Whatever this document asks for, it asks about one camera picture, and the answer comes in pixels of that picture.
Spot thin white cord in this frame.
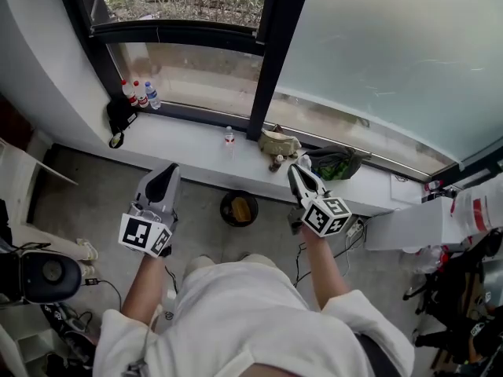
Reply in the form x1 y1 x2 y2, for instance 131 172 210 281
144 303 165 353

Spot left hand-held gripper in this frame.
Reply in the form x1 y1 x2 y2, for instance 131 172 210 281
117 162 182 258

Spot person's beige shorts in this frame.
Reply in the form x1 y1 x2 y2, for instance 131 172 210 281
182 253 279 279

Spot red label water bottle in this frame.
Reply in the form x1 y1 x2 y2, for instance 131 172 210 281
132 79 150 109
120 79 140 108

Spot olive and green bag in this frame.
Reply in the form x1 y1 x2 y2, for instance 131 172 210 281
303 144 373 181

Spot small clear water bottle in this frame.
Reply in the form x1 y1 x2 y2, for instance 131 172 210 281
223 125 237 161

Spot white power strip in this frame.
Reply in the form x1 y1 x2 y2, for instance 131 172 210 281
345 218 365 239

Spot white power cable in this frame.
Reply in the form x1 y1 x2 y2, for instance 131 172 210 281
340 232 355 275

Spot black padded chair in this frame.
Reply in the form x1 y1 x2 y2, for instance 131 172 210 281
0 249 83 306

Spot tan paper cup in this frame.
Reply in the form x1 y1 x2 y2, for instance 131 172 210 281
230 196 253 224

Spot clear bag with red items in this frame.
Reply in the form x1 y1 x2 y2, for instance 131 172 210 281
400 243 450 275

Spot low white shelf unit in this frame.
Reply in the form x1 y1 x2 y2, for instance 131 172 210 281
0 320 61 377

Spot black power cable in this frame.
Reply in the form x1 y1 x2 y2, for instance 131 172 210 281
293 225 369 289

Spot person's left forearm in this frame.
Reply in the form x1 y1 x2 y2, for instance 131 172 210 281
119 254 166 326

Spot person's white shirt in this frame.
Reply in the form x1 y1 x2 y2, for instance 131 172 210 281
92 260 417 377

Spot black bag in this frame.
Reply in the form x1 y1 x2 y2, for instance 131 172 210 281
105 99 139 143

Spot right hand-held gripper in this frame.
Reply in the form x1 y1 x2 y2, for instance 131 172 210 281
287 163 354 239

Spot black shoulder strap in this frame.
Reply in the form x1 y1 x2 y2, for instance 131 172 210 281
354 333 389 377

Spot black window frame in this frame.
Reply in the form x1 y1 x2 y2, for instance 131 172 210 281
53 0 503 189

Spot khaki bag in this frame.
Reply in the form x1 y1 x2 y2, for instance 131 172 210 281
256 123 303 160

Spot white cabinet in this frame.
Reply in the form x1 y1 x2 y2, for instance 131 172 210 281
362 196 473 253

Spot black trash bin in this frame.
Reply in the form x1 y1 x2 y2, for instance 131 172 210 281
218 189 260 229

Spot person's right forearm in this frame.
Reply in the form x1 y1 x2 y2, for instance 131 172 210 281
300 225 351 311

